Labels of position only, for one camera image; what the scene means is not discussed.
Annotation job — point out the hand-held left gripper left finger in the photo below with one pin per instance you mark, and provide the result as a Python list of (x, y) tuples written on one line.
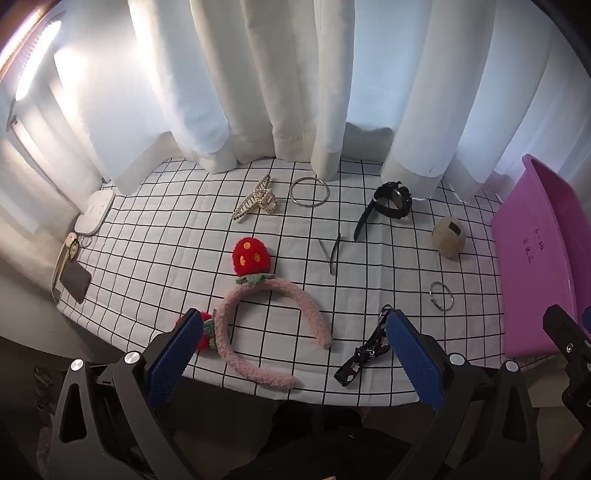
[(170, 364)]

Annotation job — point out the pearl hair claw clip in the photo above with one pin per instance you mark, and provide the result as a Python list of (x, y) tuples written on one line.
[(251, 201)]

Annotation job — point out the beige round pouch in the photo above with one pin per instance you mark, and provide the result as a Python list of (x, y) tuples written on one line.
[(448, 237)]

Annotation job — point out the pink fuzzy strawberry headband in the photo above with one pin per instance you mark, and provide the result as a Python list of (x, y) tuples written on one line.
[(315, 305)]

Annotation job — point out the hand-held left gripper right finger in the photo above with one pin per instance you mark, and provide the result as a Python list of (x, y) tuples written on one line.
[(415, 364)]

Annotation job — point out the black digital wristwatch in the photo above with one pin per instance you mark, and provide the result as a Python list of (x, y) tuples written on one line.
[(392, 199)]

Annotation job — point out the large silver bangle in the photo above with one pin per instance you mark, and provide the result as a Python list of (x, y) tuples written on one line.
[(291, 191)]

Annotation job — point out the white flat device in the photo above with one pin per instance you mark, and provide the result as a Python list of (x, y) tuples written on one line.
[(94, 214)]

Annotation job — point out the black-and-white checkered tablecloth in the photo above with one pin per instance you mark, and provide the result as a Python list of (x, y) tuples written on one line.
[(392, 258)]

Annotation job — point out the brown card holder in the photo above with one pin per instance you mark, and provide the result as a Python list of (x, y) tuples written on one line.
[(76, 284)]

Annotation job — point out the bright lamp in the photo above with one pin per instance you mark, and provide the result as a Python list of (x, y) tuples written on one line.
[(39, 55)]

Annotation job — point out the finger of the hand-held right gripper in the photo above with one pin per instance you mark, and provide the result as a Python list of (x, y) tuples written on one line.
[(569, 344)]

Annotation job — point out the thin metal hairpin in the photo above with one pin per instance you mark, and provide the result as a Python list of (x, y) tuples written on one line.
[(324, 249)]

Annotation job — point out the white curtain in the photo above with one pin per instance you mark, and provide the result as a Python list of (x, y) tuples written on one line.
[(277, 69)]

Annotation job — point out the black hair clip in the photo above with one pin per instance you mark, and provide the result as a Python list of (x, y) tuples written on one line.
[(335, 251)]

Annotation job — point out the pink plastic basin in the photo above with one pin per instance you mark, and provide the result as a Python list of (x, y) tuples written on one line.
[(531, 258)]

